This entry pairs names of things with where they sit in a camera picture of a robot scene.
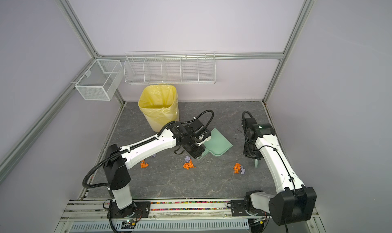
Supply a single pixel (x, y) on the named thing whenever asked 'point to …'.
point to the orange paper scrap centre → (189, 165)
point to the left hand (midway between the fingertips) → (199, 156)
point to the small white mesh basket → (98, 82)
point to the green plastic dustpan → (217, 144)
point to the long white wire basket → (195, 67)
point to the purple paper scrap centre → (187, 158)
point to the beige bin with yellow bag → (160, 103)
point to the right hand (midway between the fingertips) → (257, 156)
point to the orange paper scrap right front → (237, 167)
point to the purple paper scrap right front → (243, 170)
